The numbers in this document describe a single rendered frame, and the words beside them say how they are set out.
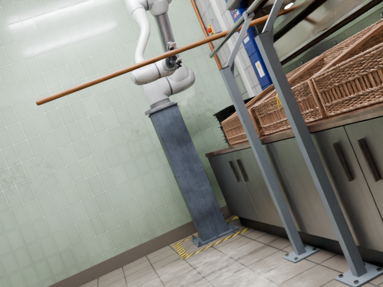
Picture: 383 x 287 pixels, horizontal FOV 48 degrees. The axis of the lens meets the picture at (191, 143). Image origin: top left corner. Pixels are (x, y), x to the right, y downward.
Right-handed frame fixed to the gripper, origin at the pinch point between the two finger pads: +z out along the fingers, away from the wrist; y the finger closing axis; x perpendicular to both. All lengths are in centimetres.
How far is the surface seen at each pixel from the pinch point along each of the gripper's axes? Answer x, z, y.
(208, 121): -35, -121, 38
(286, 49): -65, -4, 20
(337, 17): -65, 52, 22
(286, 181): -12, 47, 83
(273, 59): -9, 89, 34
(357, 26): -67, 61, 30
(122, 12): -3, -121, -73
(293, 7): -66, 18, 3
